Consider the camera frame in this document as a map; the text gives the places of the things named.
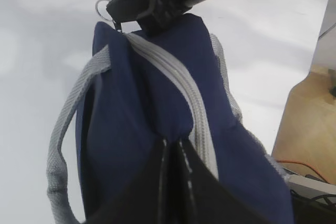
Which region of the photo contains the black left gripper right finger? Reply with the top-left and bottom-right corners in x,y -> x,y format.
167,142 -> 252,223

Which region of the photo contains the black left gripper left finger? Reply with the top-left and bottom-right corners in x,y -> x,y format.
86,139 -> 168,224

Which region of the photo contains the navy blue lunch bag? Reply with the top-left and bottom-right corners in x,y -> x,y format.
46,14 -> 295,223

